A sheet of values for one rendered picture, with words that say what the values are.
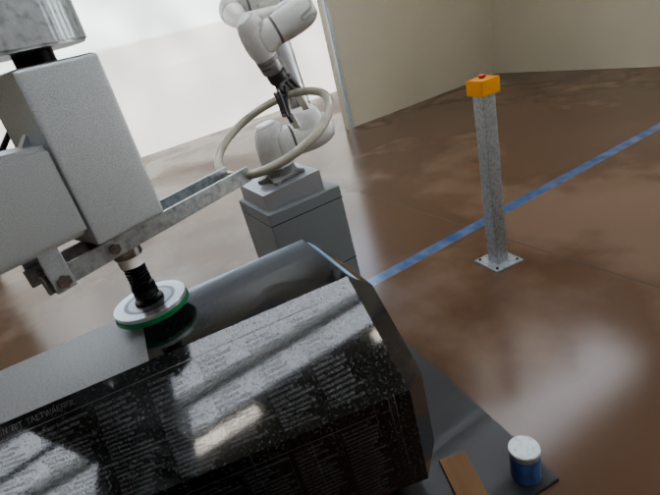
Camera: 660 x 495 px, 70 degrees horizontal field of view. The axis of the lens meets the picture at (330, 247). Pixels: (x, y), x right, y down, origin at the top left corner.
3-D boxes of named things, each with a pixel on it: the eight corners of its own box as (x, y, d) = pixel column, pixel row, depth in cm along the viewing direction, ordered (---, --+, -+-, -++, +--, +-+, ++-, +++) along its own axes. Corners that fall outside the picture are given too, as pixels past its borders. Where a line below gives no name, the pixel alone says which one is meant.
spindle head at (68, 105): (39, 292, 106) (-81, 90, 87) (7, 277, 120) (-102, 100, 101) (170, 221, 130) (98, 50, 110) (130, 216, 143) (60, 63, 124)
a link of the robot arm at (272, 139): (260, 167, 240) (246, 125, 229) (294, 154, 242) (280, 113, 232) (265, 175, 225) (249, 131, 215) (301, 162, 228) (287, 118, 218)
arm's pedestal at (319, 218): (268, 322, 285) (226, 200, 251) (337, 286, 304) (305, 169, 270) (307, 360, 244) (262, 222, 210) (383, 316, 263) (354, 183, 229)
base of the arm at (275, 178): (251, 185, 237) (247, 174, 235) (287, 166, 247) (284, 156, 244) (269, 190, 223) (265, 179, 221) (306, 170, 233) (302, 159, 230)
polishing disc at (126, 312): (200, 289, 140) (198, 285, 140) (139, 331, 126) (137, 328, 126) (160, 279, 154) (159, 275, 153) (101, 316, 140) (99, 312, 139)
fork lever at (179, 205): (56, 299, 111) (45, 281, 108) (27, 285, 123) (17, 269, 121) (259, 180, 154) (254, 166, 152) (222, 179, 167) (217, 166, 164)
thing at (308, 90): (288, 184, 144) (283, 177, 142) (193, 181, 175) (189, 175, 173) (358, 84, 165) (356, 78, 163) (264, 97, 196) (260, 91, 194)
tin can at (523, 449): (504, 473, 163) (501, 448, 157) (522, 456, 167) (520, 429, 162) (530, 492, 155) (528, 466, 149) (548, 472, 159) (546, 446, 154)
